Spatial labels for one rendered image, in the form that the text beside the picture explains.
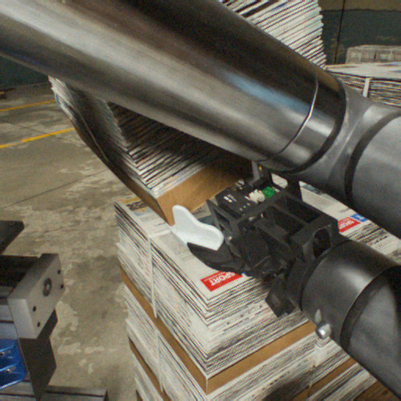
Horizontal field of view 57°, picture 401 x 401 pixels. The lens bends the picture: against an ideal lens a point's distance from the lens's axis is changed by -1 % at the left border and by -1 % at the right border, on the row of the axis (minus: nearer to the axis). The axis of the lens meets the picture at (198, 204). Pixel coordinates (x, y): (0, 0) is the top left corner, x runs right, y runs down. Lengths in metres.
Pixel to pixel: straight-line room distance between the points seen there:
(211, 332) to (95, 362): 1.04
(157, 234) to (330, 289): 0.45
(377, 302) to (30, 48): 0.24
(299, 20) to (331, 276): 0.32
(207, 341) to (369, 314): 0.38
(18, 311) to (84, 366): 0.91
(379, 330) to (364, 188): 0.09
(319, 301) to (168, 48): 0.20
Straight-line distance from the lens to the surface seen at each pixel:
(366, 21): 7.70
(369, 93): 0.98
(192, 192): 0.43
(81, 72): 0.20
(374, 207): 0.24
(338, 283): 0.28
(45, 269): 0.74
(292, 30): 0.49
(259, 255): 0.35
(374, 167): 0.24
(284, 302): 0.37
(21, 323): 0.72
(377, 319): 0.26
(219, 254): 0.38
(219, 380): 0.70
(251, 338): 0.69
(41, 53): 0.19
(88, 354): 1.63
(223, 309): 0.59
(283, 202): 0.33
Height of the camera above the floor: 1.18
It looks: 27 degrees down
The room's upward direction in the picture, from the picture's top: straight up
